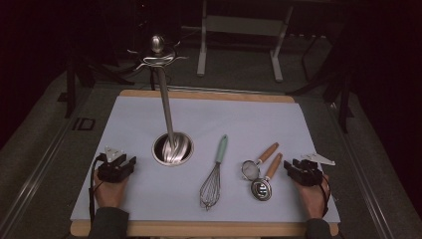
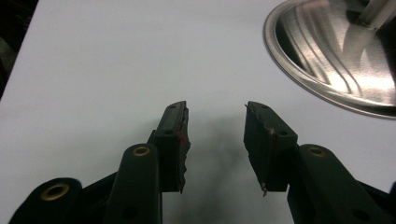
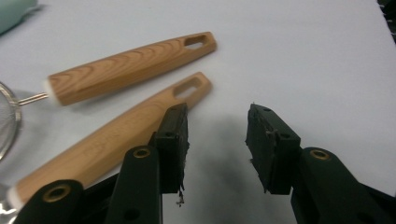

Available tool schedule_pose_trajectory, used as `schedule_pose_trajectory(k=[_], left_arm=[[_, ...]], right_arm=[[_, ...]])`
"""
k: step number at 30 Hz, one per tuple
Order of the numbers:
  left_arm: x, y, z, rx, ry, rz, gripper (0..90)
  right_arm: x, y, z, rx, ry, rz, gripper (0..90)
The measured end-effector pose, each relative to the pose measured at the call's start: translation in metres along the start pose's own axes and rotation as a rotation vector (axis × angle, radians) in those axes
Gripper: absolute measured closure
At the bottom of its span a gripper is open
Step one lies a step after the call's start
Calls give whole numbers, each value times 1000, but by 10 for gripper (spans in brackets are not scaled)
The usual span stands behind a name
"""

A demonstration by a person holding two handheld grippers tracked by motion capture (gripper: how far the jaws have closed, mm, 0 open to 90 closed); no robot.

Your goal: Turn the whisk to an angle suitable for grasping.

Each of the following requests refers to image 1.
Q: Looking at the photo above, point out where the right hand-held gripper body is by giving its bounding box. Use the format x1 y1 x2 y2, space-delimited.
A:
292 152 336 187

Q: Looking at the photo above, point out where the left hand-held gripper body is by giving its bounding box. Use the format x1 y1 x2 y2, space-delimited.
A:
96 144 133 184

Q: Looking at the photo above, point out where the steel egg separator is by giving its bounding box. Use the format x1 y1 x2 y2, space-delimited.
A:
250 152 284 202

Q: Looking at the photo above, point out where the small strainer with wooden handle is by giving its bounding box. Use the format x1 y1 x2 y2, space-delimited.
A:
241 141 281 182

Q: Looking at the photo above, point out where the steel utensil rack stand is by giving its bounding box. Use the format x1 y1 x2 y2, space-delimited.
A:
127 34 195 167

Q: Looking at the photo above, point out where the whisk with green handle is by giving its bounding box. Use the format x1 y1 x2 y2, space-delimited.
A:
199 133 229 211

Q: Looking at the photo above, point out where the person's left hand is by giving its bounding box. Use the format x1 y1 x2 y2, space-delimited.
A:
93 169 130 209

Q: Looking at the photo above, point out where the person's right hand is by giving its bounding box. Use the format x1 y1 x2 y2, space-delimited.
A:
293 176 331 220

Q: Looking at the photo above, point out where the dark metal stand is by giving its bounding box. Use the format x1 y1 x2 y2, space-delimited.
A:
58 56 135 120
288 33 355 134

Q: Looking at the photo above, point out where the wooden table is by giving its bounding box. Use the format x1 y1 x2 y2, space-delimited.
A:
69 89 340 238

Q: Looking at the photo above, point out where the white metal stand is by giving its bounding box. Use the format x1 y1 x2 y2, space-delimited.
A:
196 0 295 84

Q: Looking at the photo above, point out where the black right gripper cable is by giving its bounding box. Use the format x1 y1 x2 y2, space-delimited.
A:
317 173 333 218

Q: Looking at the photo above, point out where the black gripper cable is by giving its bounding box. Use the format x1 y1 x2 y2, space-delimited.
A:
88 153 107 231
317 173 333 218

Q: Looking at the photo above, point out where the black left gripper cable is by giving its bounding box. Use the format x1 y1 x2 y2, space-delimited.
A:
88 153 107 231

